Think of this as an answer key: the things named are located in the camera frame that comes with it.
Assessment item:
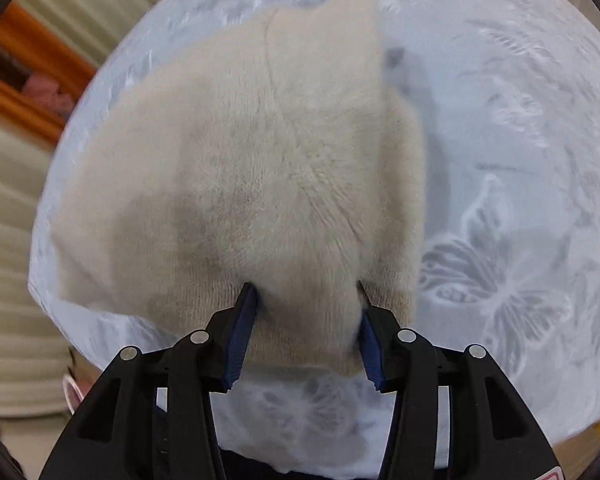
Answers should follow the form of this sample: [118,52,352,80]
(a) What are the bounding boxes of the beige knit sweater black hearts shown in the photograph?
[50,0,426,375]

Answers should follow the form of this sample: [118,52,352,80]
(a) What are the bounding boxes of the pink white slipper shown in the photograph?
[61,373,92,414]

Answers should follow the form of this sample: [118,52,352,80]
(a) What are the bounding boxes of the pink hanging garment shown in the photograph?
[21,73,76,119]

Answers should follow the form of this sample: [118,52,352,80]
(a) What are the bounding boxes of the cream curtain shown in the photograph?
[0,0,159,417]

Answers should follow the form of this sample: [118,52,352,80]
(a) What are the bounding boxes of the blue butterfly bed cover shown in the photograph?
[29,0,600,443]

